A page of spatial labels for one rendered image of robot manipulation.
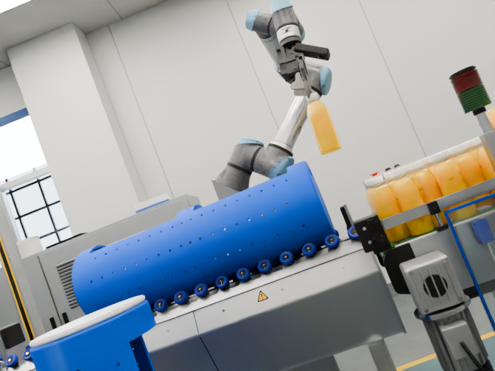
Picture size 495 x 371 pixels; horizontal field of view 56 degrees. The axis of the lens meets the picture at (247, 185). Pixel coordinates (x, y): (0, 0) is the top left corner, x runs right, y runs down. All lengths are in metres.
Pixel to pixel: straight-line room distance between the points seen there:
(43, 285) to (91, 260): 1.77
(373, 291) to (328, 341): 0.22
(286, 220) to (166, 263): 0.41
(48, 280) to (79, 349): 2.33
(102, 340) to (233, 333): 0.55
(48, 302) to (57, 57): 2.27
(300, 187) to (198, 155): 3.01
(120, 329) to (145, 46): 3.87
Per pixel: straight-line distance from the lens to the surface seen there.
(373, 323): 1.52
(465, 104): 1.23
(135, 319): 1.12
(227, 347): 1.56
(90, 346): 1.09
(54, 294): 3.41
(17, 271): 2.38
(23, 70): 4.78
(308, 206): 1.41
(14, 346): 2.02
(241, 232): 1.44
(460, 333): 1.23
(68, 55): 4.63
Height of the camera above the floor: 1.10
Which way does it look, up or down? 5 degrees up
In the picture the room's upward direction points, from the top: 21 degrees counter-clockwise
